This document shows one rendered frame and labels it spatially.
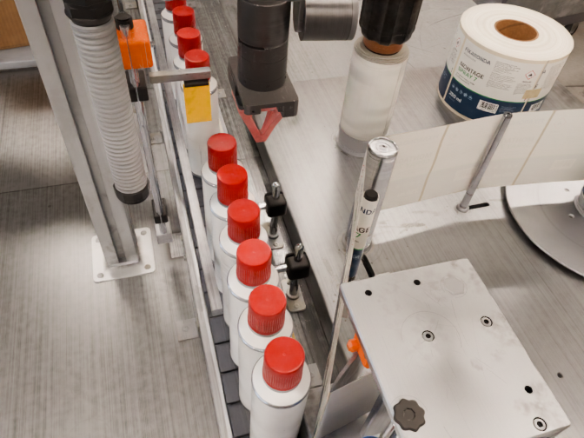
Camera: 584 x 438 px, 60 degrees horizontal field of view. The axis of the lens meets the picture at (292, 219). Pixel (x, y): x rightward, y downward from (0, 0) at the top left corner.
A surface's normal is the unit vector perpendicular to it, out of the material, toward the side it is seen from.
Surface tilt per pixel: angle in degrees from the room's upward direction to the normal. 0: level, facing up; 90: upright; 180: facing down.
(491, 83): 90
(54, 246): 0
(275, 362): 2
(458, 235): 0
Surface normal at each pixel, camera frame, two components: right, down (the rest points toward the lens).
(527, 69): 0.01, 0.76
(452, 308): 0.07, -0.65
